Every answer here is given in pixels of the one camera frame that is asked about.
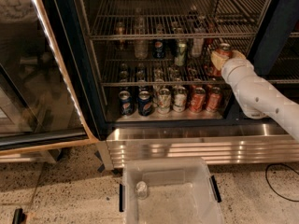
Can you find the red coke can shelf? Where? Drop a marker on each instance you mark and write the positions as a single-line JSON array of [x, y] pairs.
[[225, 49]]

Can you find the orange can shelf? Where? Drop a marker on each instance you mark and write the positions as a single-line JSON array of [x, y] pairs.
[[214, 99], [197, 100]]

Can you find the left orange can bottom shelf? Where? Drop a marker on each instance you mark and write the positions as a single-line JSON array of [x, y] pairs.
[[197, 100]]

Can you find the clear plastic storage bin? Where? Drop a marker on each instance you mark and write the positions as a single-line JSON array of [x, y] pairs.
[[180, 191]]

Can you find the wire shelf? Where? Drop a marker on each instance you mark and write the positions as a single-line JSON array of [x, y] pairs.
[[132, 19], [121, 67]]

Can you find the white can middle shelf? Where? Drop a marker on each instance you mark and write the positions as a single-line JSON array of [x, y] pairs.
[[197, 47]]

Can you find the right pepsi can bottom shelf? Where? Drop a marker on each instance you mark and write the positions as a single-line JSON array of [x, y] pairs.
[[144, 103]]

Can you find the right orange can bottom shelf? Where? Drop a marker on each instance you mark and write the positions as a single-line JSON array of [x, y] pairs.
[[214, 99]]

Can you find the black object floor corner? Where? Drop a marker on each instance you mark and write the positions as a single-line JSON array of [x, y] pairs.
[[18, 216]]

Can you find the top wire shelf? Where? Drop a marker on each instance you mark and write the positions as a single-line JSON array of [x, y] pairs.
[[132, 19]]

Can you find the middle wire shelf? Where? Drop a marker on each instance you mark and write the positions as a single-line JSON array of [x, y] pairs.
[[121, 67]]

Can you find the clear glass in bin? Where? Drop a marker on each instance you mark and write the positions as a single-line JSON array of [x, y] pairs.
[[141, 190]]

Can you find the left white green can bottom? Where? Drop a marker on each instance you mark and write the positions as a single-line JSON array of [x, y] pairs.
[[164, 101]]

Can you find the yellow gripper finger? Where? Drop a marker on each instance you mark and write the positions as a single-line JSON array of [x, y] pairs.
[[218, 60], [238, 54]]

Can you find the stainless steel fridge cabinet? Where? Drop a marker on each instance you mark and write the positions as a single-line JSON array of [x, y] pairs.
[[224, 136]]

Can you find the green can middle shelf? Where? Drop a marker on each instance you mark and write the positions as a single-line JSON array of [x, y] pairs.
[[180, 57]]

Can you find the pepsi can middle shelf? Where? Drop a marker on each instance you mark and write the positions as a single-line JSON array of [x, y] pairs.
[[159, 52]]

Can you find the right white green can bottom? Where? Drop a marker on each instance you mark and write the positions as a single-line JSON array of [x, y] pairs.
[[180, 99]]

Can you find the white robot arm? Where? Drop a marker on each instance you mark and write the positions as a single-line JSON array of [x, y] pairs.
[[255, 95]]

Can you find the clear bottle middle shelf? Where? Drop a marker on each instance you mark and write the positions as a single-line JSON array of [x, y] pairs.
[[141, 45]]

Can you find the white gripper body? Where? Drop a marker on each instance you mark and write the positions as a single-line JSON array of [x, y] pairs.
[[233, 66]]

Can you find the open glass fridge door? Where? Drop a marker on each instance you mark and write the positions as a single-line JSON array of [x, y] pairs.
[[39, 96]]

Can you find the white green can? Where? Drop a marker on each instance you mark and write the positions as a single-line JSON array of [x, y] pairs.
[[180, 99], [164, 101]]

